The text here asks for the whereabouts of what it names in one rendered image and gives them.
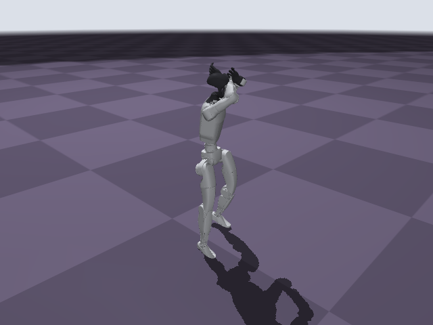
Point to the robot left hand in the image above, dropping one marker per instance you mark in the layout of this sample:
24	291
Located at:
236	78

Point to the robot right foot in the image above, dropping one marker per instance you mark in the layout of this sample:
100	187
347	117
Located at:
207	251

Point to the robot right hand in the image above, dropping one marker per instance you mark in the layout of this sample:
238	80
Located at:
214	70

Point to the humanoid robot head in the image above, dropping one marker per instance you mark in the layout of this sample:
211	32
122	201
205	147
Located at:
219	81

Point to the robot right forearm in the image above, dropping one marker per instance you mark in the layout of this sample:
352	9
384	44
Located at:
229	88

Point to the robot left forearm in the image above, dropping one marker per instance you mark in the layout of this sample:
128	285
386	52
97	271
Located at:
243	82

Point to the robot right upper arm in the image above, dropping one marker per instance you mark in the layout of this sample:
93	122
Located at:
211	112

